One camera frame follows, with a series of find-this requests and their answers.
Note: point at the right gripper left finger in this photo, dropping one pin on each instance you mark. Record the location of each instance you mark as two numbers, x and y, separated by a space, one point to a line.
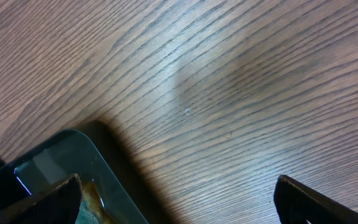
58 203

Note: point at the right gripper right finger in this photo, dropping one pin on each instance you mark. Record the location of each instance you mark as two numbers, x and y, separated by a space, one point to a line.
297 203

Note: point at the green yellow sponge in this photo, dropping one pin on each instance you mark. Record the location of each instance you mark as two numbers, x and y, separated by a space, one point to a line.
92 208

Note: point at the black plastic tray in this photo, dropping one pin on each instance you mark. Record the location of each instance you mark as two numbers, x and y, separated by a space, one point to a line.
73 152

